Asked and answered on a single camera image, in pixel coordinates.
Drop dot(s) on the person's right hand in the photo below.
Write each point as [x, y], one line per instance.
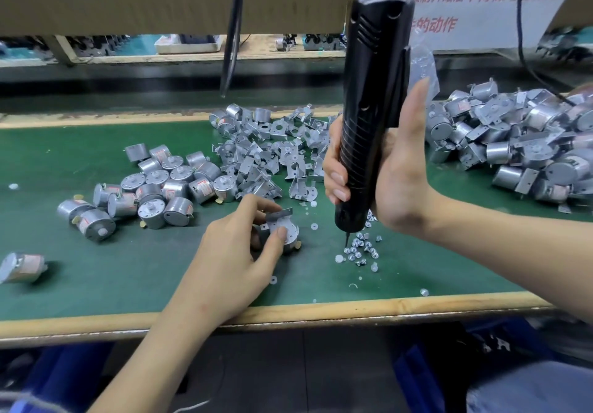
[403, 176]

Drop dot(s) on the person's left hand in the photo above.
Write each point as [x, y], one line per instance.
[222, 274]

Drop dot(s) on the silver round motor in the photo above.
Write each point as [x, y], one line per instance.
[292, 234]

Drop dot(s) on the pile of silver motors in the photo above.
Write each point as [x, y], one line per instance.
[148, 195]

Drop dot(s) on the black electric screwdriver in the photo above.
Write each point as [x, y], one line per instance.
[375, 65]

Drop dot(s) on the pile of assembled motors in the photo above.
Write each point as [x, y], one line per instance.
[519, 135]

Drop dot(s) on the pile of metal brackets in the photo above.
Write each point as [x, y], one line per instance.
[269, 144]

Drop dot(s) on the person's left forearm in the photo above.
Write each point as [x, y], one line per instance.
[153, 371]

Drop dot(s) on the scatter of small silver screws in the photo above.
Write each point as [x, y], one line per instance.
[357, 250]

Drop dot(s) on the small clear plastic bag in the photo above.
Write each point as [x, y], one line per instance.
[422, 56]

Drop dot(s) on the blue plastic bin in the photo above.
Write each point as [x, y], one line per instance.
[65, 376]

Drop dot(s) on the dark blue crate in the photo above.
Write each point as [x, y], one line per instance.
[454, 366]

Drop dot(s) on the white paper sign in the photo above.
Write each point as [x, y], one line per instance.
[491, 0]

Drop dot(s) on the green bench mat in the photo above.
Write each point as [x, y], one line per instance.
[37, 158]

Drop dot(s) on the grey blue trousers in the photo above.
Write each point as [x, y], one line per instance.
[528, 388]

